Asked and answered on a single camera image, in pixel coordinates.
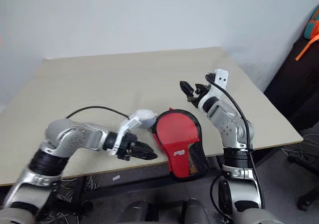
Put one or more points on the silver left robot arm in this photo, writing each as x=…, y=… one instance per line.
x=74, y=137

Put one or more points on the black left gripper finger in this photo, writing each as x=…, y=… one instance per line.
x=144, y=146
x=144, y=155

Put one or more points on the black cabinet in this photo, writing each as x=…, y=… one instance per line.
x=296, y=84

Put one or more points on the dark rounded shape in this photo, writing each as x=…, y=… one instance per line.
x=197, y=210
x=135, y=211

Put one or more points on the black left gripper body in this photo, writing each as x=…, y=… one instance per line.
x=126, y=144

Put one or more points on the small white floor label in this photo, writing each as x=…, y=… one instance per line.
x=116, y=177

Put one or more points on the teal orange bag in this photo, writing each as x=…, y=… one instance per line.
x=314, y=22

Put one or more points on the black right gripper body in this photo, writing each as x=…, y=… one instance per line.
x=199, y=94

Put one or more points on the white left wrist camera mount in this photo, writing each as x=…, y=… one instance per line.
x=143, y=116

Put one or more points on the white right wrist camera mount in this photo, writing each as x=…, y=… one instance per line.
x=220, y=78

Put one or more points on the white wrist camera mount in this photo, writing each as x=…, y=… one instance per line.
x=143, y=116
x=220, y=78

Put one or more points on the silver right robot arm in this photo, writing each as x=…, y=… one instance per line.
x=231, y=129

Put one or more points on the red black mesh paddle case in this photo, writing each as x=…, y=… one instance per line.
x=188, y=156

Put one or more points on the black office chair base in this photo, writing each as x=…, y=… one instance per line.
x=307, y=164

